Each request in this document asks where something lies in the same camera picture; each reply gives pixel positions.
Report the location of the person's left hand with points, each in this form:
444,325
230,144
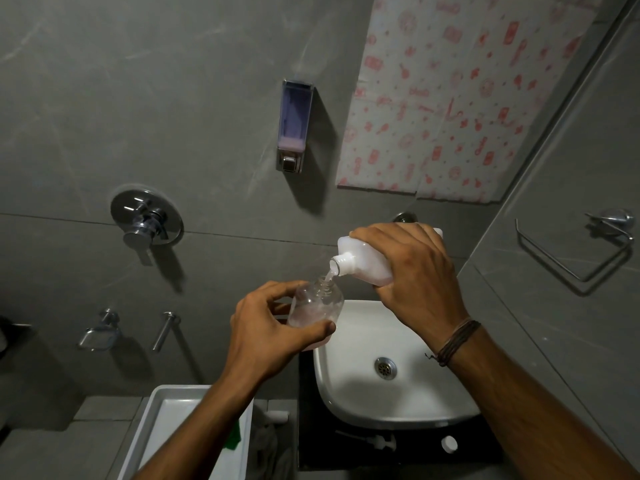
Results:
260,339

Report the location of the person's right hand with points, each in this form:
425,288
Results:
420,284

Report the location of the person's right thumb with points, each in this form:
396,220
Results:
386,293

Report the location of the person's left thumb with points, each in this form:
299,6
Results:
312,332

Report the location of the small clear plastic bottle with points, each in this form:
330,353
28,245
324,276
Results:
320,304

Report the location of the white refill bottle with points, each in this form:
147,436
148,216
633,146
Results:
360,259

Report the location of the person's right forearm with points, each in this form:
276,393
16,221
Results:
530,414

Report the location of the chrome sink drain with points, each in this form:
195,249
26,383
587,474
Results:
385,368

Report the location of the chrome basin faucet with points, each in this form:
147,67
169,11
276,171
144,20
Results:
404,217

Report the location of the white sink basin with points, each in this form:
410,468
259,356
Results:
360,394

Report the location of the white cloth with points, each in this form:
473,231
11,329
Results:
272,452

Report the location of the white pump dispenser head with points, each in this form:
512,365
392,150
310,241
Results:
377,441

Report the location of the green scrub pad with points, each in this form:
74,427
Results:
233,437

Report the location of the white bottle cap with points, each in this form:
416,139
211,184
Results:
449,444

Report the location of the white plastic tray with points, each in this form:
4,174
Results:
165,419

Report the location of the chrome shower mixer valve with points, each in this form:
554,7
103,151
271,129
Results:
145,217

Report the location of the red patterned white sheet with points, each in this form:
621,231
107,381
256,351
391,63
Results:
450,94

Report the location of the chrome wall tap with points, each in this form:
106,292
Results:
165,329

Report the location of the wall soap dispenser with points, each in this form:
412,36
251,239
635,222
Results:
295,119

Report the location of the chrome wall spout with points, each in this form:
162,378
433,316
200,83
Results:
100,332

